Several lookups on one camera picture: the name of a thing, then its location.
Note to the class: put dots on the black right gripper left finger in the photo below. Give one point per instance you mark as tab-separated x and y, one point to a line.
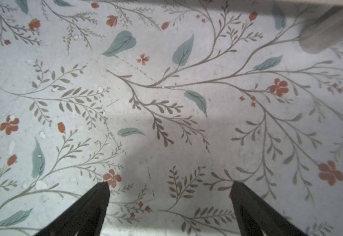
85	217

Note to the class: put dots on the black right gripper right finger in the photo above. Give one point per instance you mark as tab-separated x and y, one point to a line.
255	217

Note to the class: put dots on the white two-tier shelf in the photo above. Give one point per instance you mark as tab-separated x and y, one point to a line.
321	22

